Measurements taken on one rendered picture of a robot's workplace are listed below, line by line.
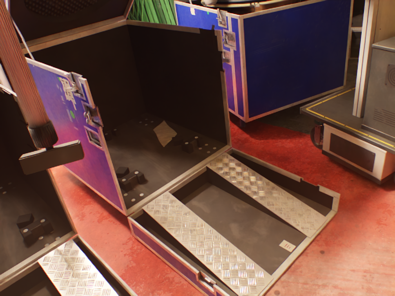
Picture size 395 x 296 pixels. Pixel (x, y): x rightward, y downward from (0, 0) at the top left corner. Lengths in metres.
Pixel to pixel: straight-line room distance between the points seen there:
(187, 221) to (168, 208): 0.14
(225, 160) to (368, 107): 0.93
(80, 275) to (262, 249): 0.91
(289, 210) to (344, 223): 0.30
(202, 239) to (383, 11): 1.62
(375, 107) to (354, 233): 0.73
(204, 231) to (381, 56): 1.33
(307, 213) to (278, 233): 0.22
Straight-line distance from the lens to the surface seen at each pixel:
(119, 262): 2.00
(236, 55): 2.57
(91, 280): 1.81
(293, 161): 2.52
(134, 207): 2.01
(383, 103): 2.17
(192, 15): 3.12
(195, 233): 1.87
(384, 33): 2.38
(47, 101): 2.24
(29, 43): 2.56
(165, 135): 2.63
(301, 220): 2.01
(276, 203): 2.05
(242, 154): 2.34
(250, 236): 1.94
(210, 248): 1.82
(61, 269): 1.89
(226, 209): 2.10
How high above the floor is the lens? 1.43
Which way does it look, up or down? 31 degrees down
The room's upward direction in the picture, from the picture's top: 7 degrees counter-clockwise
